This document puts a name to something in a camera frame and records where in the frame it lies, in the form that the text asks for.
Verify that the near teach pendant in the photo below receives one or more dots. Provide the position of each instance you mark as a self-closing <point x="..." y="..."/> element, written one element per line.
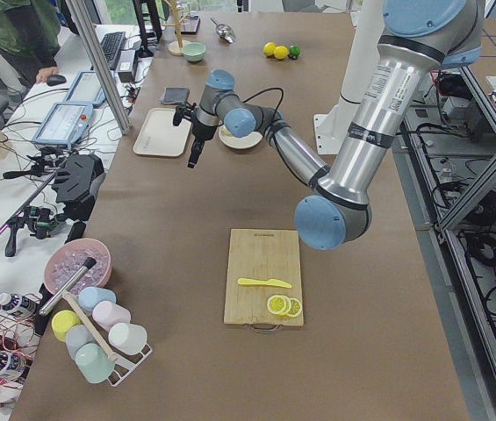
<point x="64" y="125"/>

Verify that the light blue plastic cup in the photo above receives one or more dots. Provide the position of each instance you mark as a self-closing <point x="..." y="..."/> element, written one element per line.
<point x="90" y="297"/>

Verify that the black computer mouse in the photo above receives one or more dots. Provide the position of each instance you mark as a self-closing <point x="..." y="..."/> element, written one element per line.
<point x="55" y="80"/>

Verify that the pink plastic cup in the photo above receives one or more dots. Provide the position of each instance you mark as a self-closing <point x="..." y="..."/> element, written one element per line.
<point x="107" y="314"/>

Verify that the mint green bowl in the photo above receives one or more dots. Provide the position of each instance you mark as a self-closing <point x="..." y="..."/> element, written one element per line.
<point x="194" y="52"/>

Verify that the yellow plastic knife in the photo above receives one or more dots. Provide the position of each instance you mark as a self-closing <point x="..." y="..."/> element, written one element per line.
<point x="271" y="282"/>

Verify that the mint green plastic cup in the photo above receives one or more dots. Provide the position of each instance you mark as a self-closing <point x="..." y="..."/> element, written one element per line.
<point x="94" y="363"/>

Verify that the yellow lemon near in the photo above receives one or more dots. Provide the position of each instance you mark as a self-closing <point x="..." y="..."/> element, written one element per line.
<point x="281" y="52"/>

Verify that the lemon slice back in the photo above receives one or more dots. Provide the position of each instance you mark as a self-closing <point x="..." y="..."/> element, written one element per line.
<point x="295" y="309"/>

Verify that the metal scoop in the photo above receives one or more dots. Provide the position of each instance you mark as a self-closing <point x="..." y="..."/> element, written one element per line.
<point x="224" y="31"/>

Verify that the cream rabbit tray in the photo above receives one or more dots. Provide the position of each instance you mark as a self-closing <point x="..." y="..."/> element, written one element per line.
<point x="159" y="137"/>

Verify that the metal black-tipped tool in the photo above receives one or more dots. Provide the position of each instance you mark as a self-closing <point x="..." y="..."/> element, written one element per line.
<point x="46" y="308"/>

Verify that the wooden mug tree stand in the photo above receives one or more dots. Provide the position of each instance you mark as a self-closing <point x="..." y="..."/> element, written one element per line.
<point x="175" y="47"/>

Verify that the white plastic cup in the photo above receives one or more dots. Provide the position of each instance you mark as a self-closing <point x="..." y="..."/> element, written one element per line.
<point x="128" y="338"/>

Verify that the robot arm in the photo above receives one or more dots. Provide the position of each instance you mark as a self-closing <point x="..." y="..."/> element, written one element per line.
<point x="418" y="37"/>

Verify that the grey plastic cup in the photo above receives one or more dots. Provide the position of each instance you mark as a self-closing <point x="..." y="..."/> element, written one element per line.
<point x="77" y="337"/>

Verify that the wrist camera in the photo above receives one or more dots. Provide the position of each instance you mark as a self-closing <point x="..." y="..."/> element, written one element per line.
<point x="184" y="111"/>

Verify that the far teach pendant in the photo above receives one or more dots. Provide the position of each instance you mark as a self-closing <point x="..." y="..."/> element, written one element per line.
<point x="86" y="88"/>

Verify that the wooden rack handle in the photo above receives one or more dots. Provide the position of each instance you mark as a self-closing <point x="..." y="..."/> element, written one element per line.
<point x="70" y="299"/>

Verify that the yellow lemon far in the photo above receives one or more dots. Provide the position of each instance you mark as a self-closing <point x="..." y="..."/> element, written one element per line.
<point x="269" y="49"/>

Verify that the yellow lemon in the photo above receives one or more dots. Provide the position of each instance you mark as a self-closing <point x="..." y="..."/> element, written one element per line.
<point x="269" y="49"/>
<point x="281" y="52"/>

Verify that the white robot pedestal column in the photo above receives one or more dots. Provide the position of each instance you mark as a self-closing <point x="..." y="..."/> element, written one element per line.
<point x="330" y="129"/>

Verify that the white wire cup rack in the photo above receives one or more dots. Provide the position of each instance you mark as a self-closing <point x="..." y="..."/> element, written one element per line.
<point x="126" y="364"/>

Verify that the aluminium frame post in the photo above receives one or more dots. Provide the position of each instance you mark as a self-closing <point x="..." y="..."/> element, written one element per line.
<point x="87" y="33"/>

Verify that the teach pendant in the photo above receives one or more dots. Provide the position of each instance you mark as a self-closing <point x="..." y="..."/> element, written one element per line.
<point x="86" y="88"/>
<point x="64" y="125"/>

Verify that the folded dark grey cloth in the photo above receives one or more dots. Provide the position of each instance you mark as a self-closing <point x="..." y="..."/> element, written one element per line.
<point x="175" y="96"/>

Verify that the yellow plastic cup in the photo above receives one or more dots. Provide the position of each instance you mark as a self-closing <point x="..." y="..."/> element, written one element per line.
<point x="62" y="322"/>

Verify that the bamboo cutting board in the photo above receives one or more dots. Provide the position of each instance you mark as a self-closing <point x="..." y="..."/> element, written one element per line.
<point x="261" y="254"/>

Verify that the pink bowl of ice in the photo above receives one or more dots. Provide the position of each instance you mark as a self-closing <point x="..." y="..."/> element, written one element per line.
<point x="71" y="257"/>

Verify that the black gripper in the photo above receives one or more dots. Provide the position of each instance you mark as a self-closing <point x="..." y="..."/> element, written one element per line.
<point x="200" y="131"/>

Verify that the person in green shirt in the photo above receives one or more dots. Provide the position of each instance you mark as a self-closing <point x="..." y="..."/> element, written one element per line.
<point x="29" y="31"/>

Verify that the green lime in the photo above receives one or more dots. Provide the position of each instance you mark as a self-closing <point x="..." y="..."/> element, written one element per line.
<point x="294" y="52"/>

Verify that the cream round plate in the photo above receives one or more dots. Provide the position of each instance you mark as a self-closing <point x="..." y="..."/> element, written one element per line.
<point x="238" y="143"/>

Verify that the black keyboard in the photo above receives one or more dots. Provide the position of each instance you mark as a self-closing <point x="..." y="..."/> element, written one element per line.
<point x="111" y="44"/>

